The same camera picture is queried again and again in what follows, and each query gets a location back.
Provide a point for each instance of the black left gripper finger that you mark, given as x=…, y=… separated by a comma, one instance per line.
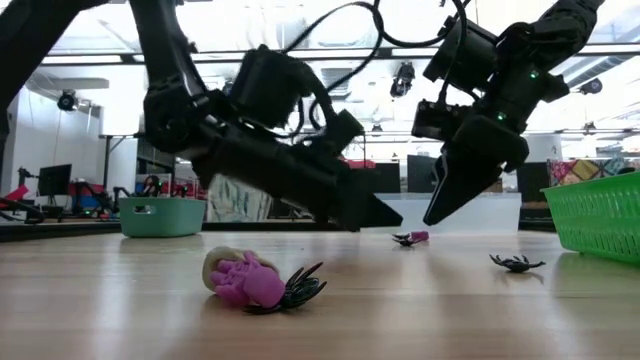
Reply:
x=365, y=215

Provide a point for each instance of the cream plastic skull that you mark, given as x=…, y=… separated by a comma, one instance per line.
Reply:
x=220, y=257

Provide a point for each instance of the leaf print curtain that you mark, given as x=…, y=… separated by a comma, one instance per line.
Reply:
x=235, y=202

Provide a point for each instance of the red background object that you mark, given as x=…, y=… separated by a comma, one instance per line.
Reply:
x=17, y=194

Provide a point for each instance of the black plastic spider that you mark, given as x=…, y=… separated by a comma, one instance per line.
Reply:
x=517, y=264
x=305, y=290
x=404, y=240

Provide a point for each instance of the black backdrop panel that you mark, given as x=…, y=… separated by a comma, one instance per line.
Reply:
x=387, y=177

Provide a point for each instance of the teal plastic bin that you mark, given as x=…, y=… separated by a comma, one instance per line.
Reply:
x=160, y=217

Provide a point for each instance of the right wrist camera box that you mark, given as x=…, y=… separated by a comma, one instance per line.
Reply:
x=435, y=120

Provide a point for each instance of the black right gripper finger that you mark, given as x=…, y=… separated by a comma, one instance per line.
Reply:
x=460, y=185

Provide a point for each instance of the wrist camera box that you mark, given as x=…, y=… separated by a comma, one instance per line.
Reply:
x=340, y=131
x=435, y=120

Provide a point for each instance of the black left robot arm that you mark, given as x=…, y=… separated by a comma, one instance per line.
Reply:
x=160, y=50

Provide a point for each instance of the black overhead camera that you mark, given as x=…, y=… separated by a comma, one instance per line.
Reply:
x=402, y=80

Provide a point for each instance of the brown cardboard box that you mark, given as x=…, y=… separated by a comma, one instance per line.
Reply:
x=496, y=186

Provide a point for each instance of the black ceiling camera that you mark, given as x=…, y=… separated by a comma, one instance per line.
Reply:
x=591, y=86
x=67, y=101

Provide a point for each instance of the blue background object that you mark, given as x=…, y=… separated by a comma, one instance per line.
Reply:
x=85, y=202

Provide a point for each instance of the black overhead rig beam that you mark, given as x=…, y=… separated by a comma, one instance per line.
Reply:
x=610, y=50

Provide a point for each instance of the clear plastic bin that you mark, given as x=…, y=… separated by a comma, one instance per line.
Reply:
x=490, y=215

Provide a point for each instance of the green plastic basket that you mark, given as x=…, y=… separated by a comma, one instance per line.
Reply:
x=595, y=220

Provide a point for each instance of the orange backdrop cloth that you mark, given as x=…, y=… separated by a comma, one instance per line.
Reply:
x=360, y=163

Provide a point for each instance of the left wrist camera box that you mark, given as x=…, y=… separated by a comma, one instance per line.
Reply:
x=340, y=131

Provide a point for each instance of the colourful patchwork quilt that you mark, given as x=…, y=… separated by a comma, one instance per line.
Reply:
x=585, y=171

